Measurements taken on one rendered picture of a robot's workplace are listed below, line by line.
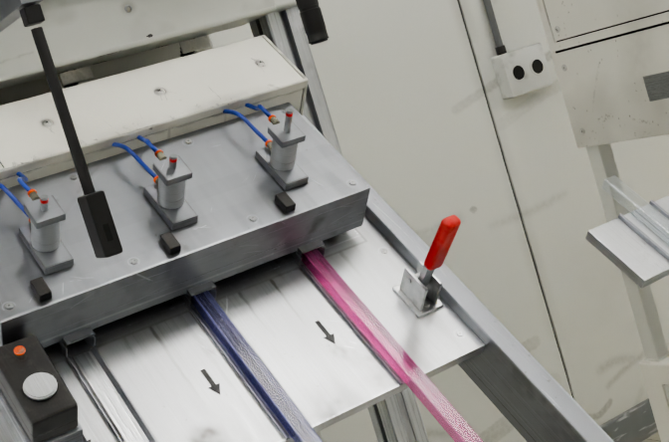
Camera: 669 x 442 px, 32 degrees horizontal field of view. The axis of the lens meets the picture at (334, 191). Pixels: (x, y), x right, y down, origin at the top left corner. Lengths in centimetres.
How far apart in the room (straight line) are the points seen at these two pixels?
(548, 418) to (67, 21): 54
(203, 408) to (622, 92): 113
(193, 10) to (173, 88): 9
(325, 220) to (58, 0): 31
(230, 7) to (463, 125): 202
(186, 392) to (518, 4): 248
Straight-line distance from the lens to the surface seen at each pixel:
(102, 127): 102
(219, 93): 106
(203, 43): 120
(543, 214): 325
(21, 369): 88
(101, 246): 80
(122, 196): 98
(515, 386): 99
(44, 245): 92
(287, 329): 97
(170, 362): 94
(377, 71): 298
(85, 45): 107
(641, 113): 187
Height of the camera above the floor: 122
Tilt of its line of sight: 5 degrees down
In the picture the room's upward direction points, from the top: 17 degrees counter-clockwise
